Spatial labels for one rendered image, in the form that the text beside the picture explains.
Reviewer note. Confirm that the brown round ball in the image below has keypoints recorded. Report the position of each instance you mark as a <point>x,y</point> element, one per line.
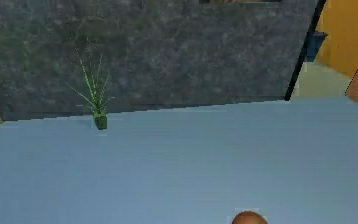
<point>249,218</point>

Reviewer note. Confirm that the green house plant in pot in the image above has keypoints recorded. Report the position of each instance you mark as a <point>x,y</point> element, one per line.
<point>99,120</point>

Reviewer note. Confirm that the blue bin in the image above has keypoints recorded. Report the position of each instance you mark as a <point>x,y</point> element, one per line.
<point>314,46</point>

